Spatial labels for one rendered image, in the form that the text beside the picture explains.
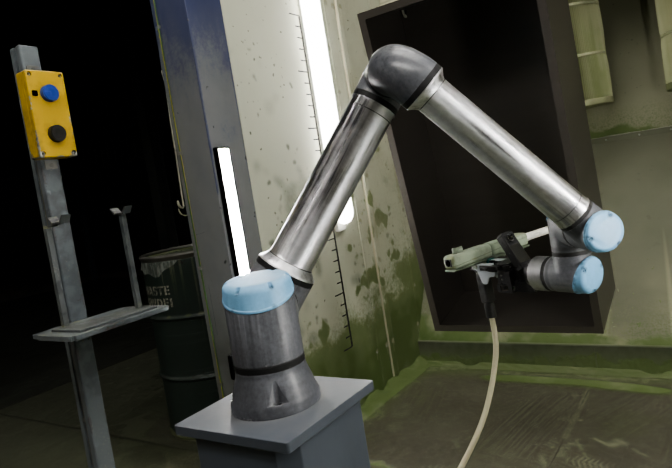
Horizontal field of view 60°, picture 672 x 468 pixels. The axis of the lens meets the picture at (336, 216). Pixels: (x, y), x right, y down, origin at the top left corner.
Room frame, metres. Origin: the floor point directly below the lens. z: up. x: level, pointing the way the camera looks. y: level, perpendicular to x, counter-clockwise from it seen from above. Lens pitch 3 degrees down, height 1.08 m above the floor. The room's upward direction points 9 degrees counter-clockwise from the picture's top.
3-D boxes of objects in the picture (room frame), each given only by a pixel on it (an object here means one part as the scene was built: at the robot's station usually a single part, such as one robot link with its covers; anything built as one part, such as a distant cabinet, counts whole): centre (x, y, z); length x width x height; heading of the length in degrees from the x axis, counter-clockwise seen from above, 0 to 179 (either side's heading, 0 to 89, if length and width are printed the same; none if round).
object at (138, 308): (1.70, 0.72, 0.95); 0.26 x 0.15 x 0.32; 145
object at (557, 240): (1.40, -0.56, 0.88); 0.12 x 0.09 x 0.12; 2
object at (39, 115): (1.76, 0.81, 1.42); 0.12 x 0.06 x 0.26; 145
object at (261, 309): (1.22, 0.19, 0.83); 0.17 x 0.15 x 0.18; 2
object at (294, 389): (1.21, 0.19, 0.69); 0.19 x 0.19 x 0.10
